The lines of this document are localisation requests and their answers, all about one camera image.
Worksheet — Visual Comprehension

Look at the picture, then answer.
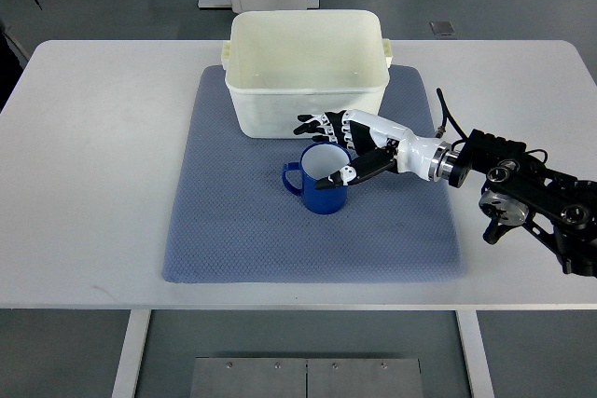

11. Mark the white plastic box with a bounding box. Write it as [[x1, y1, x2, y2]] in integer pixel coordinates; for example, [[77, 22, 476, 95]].
[[221, 9, 392, 139]]

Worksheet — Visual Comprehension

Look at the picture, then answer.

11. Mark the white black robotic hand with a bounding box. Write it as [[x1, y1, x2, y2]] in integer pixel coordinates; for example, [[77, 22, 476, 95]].
[[294, 110, 449, 188]]

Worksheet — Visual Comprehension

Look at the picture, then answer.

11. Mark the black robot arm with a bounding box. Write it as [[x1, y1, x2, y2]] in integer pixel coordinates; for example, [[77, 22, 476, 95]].
[[437, 89, 596, 277]]

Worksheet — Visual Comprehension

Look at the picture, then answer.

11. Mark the metal floor plate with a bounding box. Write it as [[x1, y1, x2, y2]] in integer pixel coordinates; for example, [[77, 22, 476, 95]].
[[190, 357, 423, 397]]

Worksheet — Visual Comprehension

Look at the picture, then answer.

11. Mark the white table leg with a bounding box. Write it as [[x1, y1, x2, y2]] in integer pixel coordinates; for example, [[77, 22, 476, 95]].
[[456, 310, 494, 398], [112, 309, 151, 398]]

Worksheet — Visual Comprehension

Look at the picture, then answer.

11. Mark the small grey floor plate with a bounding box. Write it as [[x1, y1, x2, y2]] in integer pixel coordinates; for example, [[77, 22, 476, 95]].
[[429, 21, 456, 37]]

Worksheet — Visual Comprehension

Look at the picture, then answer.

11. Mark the blue textured mat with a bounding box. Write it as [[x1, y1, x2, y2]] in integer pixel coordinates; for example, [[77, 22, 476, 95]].
[[162, 65, 465, 283]]

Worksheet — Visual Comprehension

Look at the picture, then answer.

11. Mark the blue enamel mug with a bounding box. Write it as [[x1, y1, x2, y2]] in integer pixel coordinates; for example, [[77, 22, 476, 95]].
[[282, 142, 351, 215]]

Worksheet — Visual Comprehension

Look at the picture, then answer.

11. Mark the left white table leg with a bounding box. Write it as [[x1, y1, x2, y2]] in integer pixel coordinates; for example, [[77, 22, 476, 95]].
[[112, 309, 151, 398]]

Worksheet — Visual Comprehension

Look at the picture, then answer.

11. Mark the right white table leg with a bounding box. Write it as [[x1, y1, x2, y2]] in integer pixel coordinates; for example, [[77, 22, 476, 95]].
[[456, 310, 494, 398]]

